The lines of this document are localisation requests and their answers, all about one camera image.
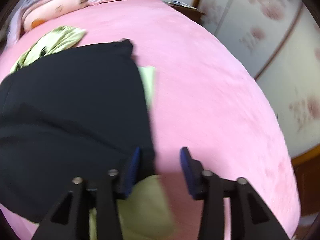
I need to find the green and black hooded jacket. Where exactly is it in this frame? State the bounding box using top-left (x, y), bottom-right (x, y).
top-left (1, 26), bottom-right (174, 239)

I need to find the floral sliding wardrobe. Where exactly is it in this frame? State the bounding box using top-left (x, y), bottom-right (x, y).
top-left (193, 0), bottom-right (319, 158)

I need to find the folded pink cartoon quilt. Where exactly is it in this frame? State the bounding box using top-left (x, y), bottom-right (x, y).
top-left (22, 0), bottom-right (87, 32)

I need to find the dark wooden nightstand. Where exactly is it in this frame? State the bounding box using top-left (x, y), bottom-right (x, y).
top-left (166, 1), bottom-right (204, 25)

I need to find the pink bed sheet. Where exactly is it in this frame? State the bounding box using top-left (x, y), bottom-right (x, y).
top-left (1, 0), bottom-right (300, 239)

